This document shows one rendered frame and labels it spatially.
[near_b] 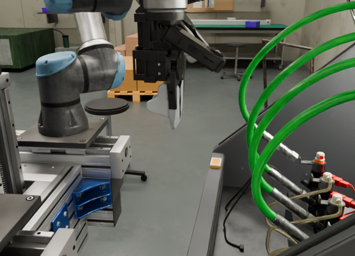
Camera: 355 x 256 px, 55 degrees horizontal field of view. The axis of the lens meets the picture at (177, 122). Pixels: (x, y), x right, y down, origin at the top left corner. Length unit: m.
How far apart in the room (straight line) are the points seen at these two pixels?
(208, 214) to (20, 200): 0.41
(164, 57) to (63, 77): 0.51
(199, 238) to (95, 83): 0.57
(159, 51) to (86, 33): 0.57
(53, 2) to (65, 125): 0.37
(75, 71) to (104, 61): 0.10
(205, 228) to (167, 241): 1.48
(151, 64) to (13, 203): 0.40
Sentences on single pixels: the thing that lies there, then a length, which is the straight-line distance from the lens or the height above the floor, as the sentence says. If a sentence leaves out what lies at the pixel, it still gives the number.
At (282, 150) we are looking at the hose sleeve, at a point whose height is 1.11.
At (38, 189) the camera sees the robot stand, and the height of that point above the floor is 0.95.
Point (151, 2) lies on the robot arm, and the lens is 0.59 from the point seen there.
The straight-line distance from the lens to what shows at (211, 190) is 0.92.
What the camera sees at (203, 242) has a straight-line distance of 0.75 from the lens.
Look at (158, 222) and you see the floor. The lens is 2.42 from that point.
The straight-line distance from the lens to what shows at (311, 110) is 0.50.
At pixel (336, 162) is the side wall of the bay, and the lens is 1.17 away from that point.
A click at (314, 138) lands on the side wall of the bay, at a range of 1.13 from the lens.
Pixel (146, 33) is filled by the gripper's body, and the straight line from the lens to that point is 0.61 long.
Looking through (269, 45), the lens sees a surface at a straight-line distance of 0.72.
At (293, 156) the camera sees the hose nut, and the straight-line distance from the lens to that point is 0.79.
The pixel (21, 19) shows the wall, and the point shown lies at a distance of 9.81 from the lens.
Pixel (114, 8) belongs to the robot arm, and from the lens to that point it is 0.92.
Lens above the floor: 1.42
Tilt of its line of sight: 20 degrees down
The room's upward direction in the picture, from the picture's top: straight up
